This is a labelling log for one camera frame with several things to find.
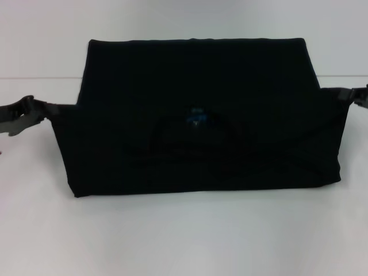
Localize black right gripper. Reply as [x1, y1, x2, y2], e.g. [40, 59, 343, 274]
[338, 83, 368, 110]

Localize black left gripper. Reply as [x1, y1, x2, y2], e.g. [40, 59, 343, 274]
[0, 95, 60, 137]

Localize black shirt with FREE print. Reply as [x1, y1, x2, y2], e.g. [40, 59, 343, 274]
[48, 37, 353, 199]

